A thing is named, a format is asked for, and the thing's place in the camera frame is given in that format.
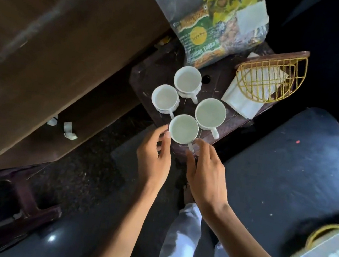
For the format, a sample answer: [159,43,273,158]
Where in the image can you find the person's right hand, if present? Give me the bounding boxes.
[178,137,238,219]

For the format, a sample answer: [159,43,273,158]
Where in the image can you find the person's left hand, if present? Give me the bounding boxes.
[132,121,177,193]

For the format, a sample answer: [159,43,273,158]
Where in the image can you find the white ceramic cup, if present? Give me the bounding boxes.
[170,64,205,105]
[166,112,202,154]
[149,83,182,119]
[191,96,229,141]

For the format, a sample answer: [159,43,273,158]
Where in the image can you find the person's left forearm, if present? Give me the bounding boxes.
[89,172,188,257]

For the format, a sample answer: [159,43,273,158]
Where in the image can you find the person's right forearm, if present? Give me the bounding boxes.
[194,199,324,257]

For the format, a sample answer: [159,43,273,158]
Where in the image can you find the person's foot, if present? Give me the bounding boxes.
[180,182,198,207]

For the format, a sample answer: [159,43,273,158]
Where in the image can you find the dark brown plastic stool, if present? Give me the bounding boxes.
[118,23,287,174]

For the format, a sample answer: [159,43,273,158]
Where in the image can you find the person's white trousers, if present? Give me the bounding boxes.
[148,197,259,257]

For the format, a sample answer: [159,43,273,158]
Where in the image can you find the white paper napkins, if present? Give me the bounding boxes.
[219,49,293,124]

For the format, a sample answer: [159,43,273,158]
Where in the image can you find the green and yellow food packet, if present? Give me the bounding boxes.
[170,1,234,73]

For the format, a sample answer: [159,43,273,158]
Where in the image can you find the clear zip bag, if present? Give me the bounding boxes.
[131,0,273,79]

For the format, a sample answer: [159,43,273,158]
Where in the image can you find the brown wooden table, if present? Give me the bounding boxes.
[0,0,178,199]

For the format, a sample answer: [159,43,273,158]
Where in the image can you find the white paper sachet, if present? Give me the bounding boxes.
[233,0,272,37]

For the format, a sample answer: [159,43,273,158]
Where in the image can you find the dark brown furniture leg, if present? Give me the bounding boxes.
[0,158,69,257]

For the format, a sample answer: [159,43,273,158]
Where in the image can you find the gold wire napkin holder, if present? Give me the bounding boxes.
[232,42,311,109]

